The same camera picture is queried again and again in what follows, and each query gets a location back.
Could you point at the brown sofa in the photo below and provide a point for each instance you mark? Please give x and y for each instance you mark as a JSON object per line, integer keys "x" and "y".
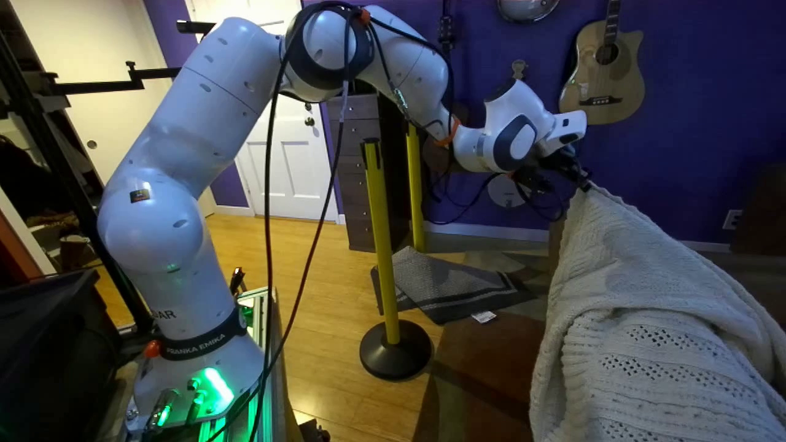
{"x": 476, "y": 384}

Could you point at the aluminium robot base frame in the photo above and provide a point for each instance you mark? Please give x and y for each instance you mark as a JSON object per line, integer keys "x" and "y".
{"x": 265, "y": 360}

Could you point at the dark wood guitar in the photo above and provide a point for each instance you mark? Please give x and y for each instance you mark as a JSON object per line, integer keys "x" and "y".
{"x": 447, "y": 33}

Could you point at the dark wooden cabinet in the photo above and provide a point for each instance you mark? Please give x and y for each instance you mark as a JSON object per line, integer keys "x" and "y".
{"x": 356, "y": 188}

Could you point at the black fabric bag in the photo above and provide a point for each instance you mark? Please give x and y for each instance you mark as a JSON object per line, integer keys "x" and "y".
{"x": 51, "y": 360}

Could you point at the small white card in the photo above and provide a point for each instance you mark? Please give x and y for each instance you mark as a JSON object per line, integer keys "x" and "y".
{"x": 486, "y": 318}

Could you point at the white wall outlet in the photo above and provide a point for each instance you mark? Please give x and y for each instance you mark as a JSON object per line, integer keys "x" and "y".
{"x": 733, "y": 220}

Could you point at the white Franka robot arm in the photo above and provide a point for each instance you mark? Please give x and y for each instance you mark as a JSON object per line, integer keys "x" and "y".
{"x": 189, "y": 162}

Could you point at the light wood acoustic guitar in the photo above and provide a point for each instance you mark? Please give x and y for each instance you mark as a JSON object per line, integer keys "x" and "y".
{"x": 604, "y": 77}

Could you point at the white knitted blanket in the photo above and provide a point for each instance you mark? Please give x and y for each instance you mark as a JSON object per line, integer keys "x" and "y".
{"x": 647, "y": 344}

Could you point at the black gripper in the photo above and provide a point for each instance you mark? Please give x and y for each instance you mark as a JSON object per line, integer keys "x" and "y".
{"x": 551, "y": 167}

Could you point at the white panel door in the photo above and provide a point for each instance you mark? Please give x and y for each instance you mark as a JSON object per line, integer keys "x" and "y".
{"x": 295, "y": 175}

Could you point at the black metal shelf bracket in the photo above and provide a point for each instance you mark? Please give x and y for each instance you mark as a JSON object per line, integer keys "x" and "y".
{"x": 106, "y": 81}

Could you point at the round silver wall ornament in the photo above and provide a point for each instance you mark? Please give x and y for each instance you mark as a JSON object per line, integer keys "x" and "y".
{"x": 529, "y": 7}

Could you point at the gray floor mat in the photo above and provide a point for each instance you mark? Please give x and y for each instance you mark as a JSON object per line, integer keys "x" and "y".
{"x": 444, "y": 286}

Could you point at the yellow stanchion post black base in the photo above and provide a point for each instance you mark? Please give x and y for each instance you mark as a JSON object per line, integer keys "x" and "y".
{"x": 392, "y": 302}

